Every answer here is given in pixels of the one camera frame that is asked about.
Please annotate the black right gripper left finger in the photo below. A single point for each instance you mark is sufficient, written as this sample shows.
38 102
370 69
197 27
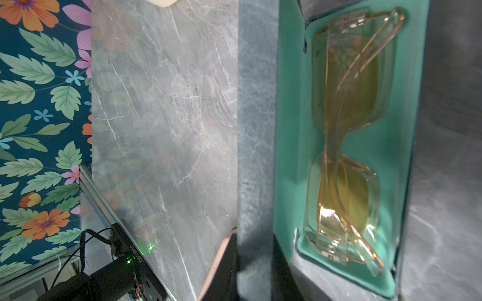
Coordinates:
222 274

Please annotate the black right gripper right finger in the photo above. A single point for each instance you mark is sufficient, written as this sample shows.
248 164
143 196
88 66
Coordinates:
284 287

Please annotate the pink case with brown sunglasses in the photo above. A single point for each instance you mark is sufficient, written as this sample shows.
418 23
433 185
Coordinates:
214 271

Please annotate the grey case with olive glasses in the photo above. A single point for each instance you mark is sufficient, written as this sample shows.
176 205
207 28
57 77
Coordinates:
360 148

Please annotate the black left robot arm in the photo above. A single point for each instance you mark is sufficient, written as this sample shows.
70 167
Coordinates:
109 283

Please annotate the cream round alarm clock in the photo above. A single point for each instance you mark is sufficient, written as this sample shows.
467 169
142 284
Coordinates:
163 3

